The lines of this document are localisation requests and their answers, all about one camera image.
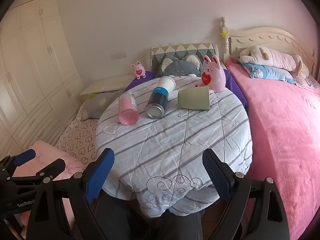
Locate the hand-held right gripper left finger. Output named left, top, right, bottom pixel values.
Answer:
left=26, top=148, right=115, bottom=240

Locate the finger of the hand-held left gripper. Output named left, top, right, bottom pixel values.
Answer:
left=0, top=149, right=36, bottom=180
left=7, top=158, right=66, bottom=184

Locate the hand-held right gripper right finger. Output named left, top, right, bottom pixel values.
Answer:
left=202, top=149, right=290, bottom=240

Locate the pink cup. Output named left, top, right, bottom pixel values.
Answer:
left=118, top=92, right=139, bottom=125

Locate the green cup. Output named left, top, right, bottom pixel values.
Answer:
left=177, top=86, right=211, bottom=111

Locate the blue cup with white lid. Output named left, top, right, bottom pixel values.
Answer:
left=145, top=76, right=175, bottom=119

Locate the light pink blanket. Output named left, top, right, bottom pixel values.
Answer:
left=11, top=140, right=88, bottom=240

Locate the heart print bed sheet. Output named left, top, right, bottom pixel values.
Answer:
left=55, top=102, right=99, bottom=165

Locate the striped white quilt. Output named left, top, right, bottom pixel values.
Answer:
left=95, top=75, right=252, bottom=217

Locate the grey flower print pillow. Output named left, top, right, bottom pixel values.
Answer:
left=82, top=90, right=125, bottom=120

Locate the bright pink fleece blanket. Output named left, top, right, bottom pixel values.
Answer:
left=225, top=60, right=320, bottom=240

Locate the cream wardrobe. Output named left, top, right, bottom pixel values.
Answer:
left=0, top=0, right=84, bottom=158

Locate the cream bedside cabinet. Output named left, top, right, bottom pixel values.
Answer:
left=79, top=74, right=137, bottom=96

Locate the large pink rabbit toy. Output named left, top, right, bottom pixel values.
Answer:
left=195, top=54, right=227, bottom=92

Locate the purple cloth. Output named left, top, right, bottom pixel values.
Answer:
left=124, top=69, right=248, bottom=110

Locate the small pink rabbit toy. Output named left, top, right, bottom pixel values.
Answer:
left=130, top=61, right=147, bottom=80

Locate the grey plush animal cushion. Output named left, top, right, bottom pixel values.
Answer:
left=157, top=55, right=204, bottom=78

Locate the blue floral pillow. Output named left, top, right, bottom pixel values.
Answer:
left=242, top=63, right=298, bottom=84

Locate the cream plush dog toy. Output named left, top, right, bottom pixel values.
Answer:
left=237, top=45, right=310, bottom=78

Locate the pink printed pillow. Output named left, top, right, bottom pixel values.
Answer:
left=295, top=76, right=320, bottom=91

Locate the diamond patterned cushion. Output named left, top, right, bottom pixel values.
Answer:
left=150, top=43, right=218, bottom=67

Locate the cream wooden headboard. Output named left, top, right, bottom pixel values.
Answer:
left=220, top=17, right=318, bottom=77

